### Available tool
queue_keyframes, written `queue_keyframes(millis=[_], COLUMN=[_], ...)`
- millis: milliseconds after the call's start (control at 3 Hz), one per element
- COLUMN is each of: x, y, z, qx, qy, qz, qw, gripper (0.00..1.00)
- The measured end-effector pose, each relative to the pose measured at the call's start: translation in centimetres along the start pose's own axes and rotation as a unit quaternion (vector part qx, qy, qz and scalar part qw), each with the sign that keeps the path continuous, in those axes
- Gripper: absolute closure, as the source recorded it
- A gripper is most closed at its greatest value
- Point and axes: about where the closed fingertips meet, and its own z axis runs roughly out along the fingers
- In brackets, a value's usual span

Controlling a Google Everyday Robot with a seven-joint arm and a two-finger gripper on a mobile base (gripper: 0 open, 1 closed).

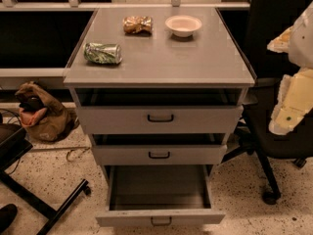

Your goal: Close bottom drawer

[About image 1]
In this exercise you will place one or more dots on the grey bottom drawer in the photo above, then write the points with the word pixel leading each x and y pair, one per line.
pixel 159 195

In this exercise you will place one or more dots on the grey drawer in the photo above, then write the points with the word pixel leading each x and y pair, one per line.
pixel 158 120
pixel 159 195
pixel 159 154

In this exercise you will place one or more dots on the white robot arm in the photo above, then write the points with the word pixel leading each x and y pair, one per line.
pixel 295 97

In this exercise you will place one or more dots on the grey drawer cabinet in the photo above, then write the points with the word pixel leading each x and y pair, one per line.
pixel 160 69

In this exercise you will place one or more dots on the grey top drawer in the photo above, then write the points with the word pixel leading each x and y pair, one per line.
pixel 158 120

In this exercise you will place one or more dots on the grey middle drawer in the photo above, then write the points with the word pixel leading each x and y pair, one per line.
pixel 159 154

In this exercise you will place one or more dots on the crushed green soda can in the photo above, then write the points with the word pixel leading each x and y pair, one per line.
pixel 105 54

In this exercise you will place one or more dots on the white paper bowl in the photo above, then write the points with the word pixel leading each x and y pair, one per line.
pixel 183 26

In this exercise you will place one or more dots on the crumpled golden snack bag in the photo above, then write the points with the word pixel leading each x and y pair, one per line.
pixel 138 24

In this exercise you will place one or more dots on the brown fabric bag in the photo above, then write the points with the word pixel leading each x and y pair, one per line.
pixel 51 123

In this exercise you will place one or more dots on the black office chair right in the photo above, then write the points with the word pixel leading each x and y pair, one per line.
pixel 253 28

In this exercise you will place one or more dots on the black shoe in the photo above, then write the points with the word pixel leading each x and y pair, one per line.
pixel 7 215

